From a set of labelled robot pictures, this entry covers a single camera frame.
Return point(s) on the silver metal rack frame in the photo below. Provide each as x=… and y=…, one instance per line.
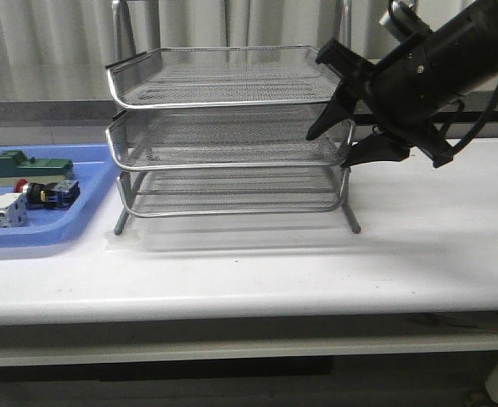
x=125, y=48

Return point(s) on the red emergency stop button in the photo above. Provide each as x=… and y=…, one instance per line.
x=54, y=195

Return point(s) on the dark steel back counter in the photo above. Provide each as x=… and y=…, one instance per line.
x=105, y=109

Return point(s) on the blue plastic tray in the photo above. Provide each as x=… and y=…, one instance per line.
x=95, y=171

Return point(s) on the green electrical module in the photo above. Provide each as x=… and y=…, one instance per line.
x=15, y=165

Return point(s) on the white circuit breaker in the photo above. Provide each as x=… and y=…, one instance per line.
x=13, y=211

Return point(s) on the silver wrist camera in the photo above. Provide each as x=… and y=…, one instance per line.
x=402, y=21

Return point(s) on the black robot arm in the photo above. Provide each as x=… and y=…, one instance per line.
x=404, y=90

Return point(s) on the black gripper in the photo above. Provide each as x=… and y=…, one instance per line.
x=392, y=141

